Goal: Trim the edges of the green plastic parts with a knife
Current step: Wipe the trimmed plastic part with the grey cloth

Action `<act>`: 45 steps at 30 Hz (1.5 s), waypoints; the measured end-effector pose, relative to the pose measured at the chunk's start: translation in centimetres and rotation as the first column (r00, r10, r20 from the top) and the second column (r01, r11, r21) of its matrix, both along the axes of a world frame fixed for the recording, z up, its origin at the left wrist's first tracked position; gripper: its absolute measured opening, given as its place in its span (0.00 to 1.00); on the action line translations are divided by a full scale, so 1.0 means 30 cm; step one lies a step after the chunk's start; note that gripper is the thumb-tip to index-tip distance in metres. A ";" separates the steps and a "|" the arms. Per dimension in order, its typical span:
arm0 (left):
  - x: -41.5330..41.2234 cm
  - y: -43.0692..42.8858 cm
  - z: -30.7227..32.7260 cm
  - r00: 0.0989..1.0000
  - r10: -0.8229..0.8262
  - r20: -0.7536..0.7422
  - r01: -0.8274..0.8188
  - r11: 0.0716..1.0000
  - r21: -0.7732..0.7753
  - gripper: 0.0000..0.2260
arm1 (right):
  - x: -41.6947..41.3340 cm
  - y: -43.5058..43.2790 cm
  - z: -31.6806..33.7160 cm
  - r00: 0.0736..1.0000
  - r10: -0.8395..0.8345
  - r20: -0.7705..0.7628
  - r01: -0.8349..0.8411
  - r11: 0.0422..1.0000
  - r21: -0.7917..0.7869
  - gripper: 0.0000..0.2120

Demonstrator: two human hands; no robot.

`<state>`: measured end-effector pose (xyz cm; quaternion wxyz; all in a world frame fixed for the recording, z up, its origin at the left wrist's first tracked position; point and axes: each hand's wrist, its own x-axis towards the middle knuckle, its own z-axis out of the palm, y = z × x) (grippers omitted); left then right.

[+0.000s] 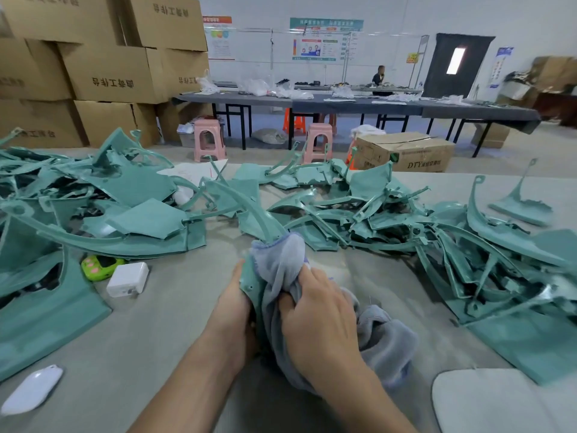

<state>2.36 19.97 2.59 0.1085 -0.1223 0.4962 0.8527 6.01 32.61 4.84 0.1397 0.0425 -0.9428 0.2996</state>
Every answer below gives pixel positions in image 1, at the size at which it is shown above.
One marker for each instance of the person's right hand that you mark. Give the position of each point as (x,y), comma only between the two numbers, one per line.
(324,329)

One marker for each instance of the person's left hand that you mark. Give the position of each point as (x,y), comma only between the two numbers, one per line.
(236,320)

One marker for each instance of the single green plastic part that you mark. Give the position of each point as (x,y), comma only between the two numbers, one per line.
(251,286)

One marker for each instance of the grey-blue wiping cloth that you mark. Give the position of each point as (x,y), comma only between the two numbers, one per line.
(388,342)

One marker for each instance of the pile of green plastic parts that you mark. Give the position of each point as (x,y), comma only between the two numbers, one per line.
(135,185)

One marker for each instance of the brown cardboard box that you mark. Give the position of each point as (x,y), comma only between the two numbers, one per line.
(401,152)

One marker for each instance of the stack of brown cardboard boxes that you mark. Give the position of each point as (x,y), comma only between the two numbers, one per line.
(108,72)

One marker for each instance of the person's left forearm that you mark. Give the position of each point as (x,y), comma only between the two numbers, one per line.
(194,392)

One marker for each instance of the white power adapter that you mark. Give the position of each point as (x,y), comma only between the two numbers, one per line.
(128,279)

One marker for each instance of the green and yellow gadget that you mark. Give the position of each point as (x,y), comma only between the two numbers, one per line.
(99,268)

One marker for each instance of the pink plastic stool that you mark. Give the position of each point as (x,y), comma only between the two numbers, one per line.
(209,138)
(318,139)

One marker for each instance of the white foam sheet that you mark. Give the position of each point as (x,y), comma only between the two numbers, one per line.
(505,406)

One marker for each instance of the orange object under table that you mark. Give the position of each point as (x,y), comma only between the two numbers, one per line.
(294,120)

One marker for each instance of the white oval plastic piece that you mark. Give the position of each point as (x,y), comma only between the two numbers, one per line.
(32,390)

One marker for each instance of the long grey work table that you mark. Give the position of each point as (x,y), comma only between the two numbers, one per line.
(370,105)

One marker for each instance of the heap of clear plastic bags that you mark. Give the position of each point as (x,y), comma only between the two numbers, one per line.
(257,87)

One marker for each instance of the dark door with window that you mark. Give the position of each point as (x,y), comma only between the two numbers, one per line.
(455,72)

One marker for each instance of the colourful wall poster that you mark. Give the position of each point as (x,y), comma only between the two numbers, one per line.
(317,47)

